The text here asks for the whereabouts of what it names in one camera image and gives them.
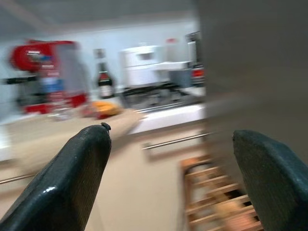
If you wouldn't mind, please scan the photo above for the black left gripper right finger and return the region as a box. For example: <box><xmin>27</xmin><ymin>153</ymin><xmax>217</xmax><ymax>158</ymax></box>
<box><xmin>232</xmin><ymin>129</ymin><xmax>308</xmax><ymax>231</ymax></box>

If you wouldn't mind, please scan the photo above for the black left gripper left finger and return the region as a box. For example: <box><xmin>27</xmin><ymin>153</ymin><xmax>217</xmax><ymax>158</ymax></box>
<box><xmin>0</xmin><ymin>122</ymin><xmax>113</xmax><ymax>231</ymax></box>

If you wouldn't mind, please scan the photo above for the wooden wine rack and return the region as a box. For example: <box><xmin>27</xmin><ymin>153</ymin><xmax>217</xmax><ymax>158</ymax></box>
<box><xmin>180</xmin><ymin>154</ymin><xmax>265</xmax><ymax>231</ymax></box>

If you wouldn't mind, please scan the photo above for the beige drawer cabinet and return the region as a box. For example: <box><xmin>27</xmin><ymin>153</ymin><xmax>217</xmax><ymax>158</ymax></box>
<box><xmin>0</xmin><ymin>125</ymin><xmax>207</xmax><ymax>231</ymax></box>

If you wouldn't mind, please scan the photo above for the bagged orange bread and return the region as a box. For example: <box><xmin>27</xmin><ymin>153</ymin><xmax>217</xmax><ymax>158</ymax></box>
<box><xmin>83</xmin><ymin>100</ymin><xmax>123</xmax><ymax>120</ymax></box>

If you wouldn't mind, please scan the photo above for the clear plastic water bottle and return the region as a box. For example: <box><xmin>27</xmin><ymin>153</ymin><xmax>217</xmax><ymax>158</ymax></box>
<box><xmin>39</xmin><ymin>69</ymin><xmax>73</xmax><ymax>121</ymax></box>

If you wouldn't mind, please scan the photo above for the dark green wine bottle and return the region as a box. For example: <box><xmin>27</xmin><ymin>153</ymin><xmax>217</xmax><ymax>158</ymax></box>
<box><xmin>93</xmin><ymin>48</ymin><xmax>116</xmax><ymax>100</ymax></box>

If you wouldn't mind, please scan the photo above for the red coffee machine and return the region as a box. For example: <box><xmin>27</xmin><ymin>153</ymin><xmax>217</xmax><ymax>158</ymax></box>
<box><xmin>7</xmin><ymin>39</ymin><xmax>88</xmax><ymax>116</ymax></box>

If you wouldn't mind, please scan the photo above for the steel gas hob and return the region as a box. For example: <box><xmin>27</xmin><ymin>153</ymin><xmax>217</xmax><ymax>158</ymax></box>
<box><xmin>119</xmin><ymin>83</ymin><xmax>207</xmax><ymax>114</ymax></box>

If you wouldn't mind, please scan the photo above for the small bottle red label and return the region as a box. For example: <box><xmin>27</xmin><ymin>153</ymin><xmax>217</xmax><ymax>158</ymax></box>
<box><xmin>191</xmin><ymin>64</ymin><xmax>205</xmax><ymax>85</ymax></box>

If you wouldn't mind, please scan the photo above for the grey metal canister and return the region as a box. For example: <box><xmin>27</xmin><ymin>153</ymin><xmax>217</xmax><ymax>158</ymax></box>
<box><xmin>168</xmin><ymin>69</ymin><xmax>193</xmax><ymax>89</ymax></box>

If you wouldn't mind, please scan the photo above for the steel drawer handle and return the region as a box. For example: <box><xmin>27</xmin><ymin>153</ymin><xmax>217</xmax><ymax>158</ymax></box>
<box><xmin>0</xmin><ymin>172</ymin><xmax>37</xmax><ymax>185</ymax></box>
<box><xmin>141</xmin><ymin>131</ymin><xmax>210</xmax><ymax>151</ymax></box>

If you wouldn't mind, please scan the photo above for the white pot with handle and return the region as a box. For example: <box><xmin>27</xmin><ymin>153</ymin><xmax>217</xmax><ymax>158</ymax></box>
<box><xmin>118</xmin><ymin>44</ymin><xmax>192</xmax><ymax>88</ymax></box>

